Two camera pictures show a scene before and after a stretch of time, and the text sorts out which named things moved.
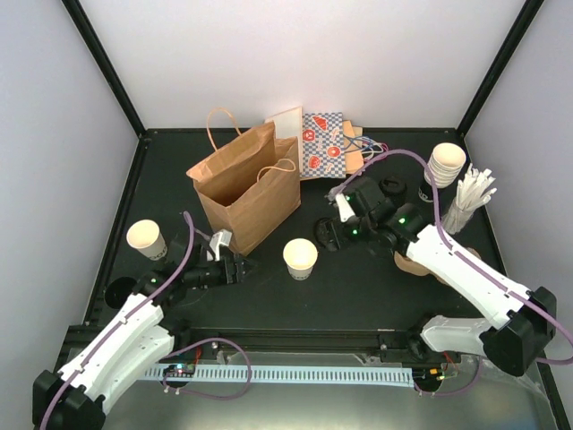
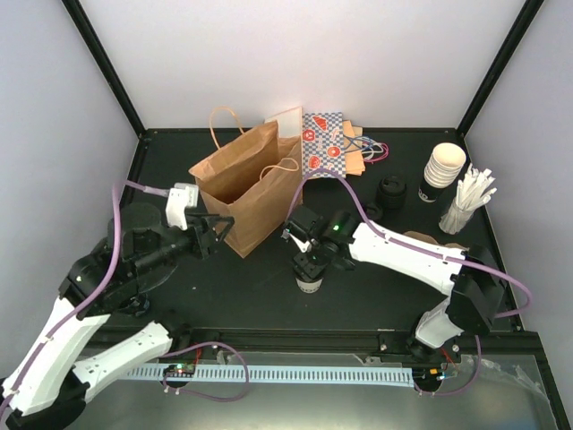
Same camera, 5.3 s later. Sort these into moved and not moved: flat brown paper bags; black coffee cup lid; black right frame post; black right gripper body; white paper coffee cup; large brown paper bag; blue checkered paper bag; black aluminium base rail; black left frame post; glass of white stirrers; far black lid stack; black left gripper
Moved: black coffee cup lid; white paper coffee cup; black right gripper body; black left gripper
Not moved: far black lid stack; black right frame post; large brown paper bag; black left frame post; flat brown paper bags; black aluminium base rail; glass of white stirrers; blue checkered paper bag
